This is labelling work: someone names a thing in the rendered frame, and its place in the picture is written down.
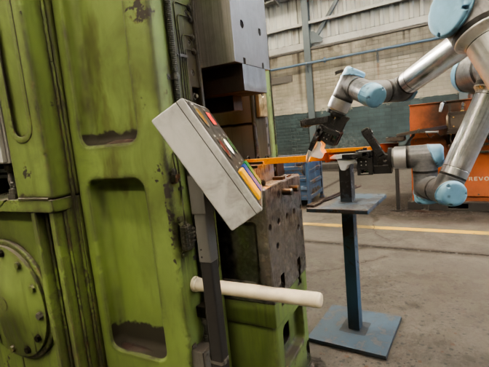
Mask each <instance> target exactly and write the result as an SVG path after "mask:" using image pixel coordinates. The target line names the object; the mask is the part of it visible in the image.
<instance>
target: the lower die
mask: <svg viewBox="0 0 489 367"><path fill-rule="evenodd" d="M248 163H249V164H250V166H251V167H252V169H253V170H254V171H255V173H256V174H257V176H258V177H259V179H262V180H264V181H266V182H267V181H270V180H272V179H273V177H274V164H266V165H265V164H264V161H262V162H248Z"/></svg>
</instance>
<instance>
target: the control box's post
mask: <svg viewBox="0 0 489 367"><path fill-rule="evenodd" d="M194 219H195V225H196V237H197V244H198V250H199V261H200V264H201V270H202V282H203V288H204V300H205V306H206V313H207V324H208V331H209V338H210V349H211V356H212V360H214V361H217V362H220V363H222V362H223V361H224V360H225V358H226V357H227V356H228V347H227V340H226V327H225V320H224V314H223V301H222V294H221V287H220V275H219V268H218V249H217V243H216V236H215V223H214V216H213V212H210V213H208V214H194ZM212 367H230V366H229V360H227V364H226V365H224V366H218V365H215V364H213V365H212Z"/></svg>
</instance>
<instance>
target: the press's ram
mask: <svg viewBox="0 0 489 367"><path fill-rule="evenodd" d="M194 8H195V15H196V27H197V35H198V42H199V54H200V61H201V68H202V71H208V70H212V69H216V68H222V67H226V66H233V65H237V64H241V63H243V64H246V65H249V66H255V67H257V68H262V69H265V71H269V70H270V68H269V51H268V42H267V33H266V16H265V7H264V0H194Z"/></svg>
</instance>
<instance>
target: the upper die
mask: <svg viewBox="0 0 489 367"><path fill-rule="evenodd" d="M202 81H203V88H204V99H211V98H219V97H224V96H230V95H238V96H242V97H244V96H249V95H259V94H264V93H267V88H266V72H265V69H262V68H257V67H255V66H249V65H246V64H243V63H241V64H237V65H233V66H226V67H222V68H216V69H212V70H208V71H202Z"/></svg>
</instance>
